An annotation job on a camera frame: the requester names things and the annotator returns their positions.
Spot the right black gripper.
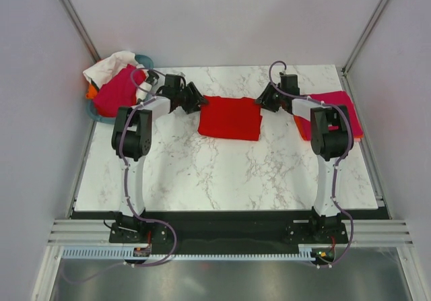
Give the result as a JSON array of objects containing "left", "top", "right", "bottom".
[{"left": 254, "top": 82, "right": 285, "bottom": 113}]

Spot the white and black garment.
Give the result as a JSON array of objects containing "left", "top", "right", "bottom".
[{"left": 133, "top": 69, "right": 160, "bottom": 104}]

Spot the orange shirt in basket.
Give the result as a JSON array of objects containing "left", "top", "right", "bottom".
[{"left": 85, "top": 83, "right": 99, "bottom": 100}]

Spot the white slotted cable duct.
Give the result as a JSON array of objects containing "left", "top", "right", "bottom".
[{"left": 61, "top": 246, "right": 315, "bottom": 261}]

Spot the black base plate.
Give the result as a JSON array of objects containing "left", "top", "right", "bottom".
[{"left": 109, "top": 211, "right": 349, "bottom": 253}]

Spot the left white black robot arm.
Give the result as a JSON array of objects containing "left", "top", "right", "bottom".
[{"left": 111, "top": 74, "right": 209, "bottom": 218}]

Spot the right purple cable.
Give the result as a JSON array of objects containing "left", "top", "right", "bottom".
[{"left": 268, "top": 60, "right": 355, "bottom": 270}]

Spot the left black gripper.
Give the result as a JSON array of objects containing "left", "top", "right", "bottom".
[{"left": 176, "top": 83, "right": 209, "bottom": 115}]

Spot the white shirt in basket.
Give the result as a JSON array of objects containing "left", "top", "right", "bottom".
[{"left": 83, "top": 51, "right": 154, "bottom": 89}]

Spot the teal plastic laundry basket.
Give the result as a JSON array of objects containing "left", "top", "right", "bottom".
[{"left": 88, "top": 67, "right": 153, "bottom": 125}]

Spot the left aluminium frame post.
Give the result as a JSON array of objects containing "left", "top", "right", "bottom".
[{"left": 59, "top": 0, "right": 100, "bottom": 62}]

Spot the aluminium frame post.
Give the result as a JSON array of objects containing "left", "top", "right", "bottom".
[
  {"left": 339, "top": 0, "right": 391, "bottom": 76},
  {"left": 59, "top": 0, "right": 100, "bottom": 62}
]

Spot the aluminium front rail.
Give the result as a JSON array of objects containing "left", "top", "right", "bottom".
[{"left": 48, "top": 220, "right": 413, "bottom": 247}]

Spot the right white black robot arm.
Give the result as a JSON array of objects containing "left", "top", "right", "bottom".
[{"left": 255, "top": 72, "right": 354, "bottom": 218}]

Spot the red t shirt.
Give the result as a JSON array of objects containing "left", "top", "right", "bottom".
[{"left": 197, "top": 96, "right": 263, "bottom": 141}]

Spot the magenta shirt in basket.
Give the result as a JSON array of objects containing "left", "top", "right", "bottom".
[{"left": 92, "top": 64, "right": 137, "bottom": 118}]

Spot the folded magenta t shirt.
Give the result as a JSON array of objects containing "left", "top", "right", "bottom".
[{"left": 299, "top": 90, "right": 364, "bottom": 141}]

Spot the right aluminium frame post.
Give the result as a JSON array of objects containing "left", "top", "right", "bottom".
[{"left": 339, "top": 0, "right": 391, "bottom": 76}]

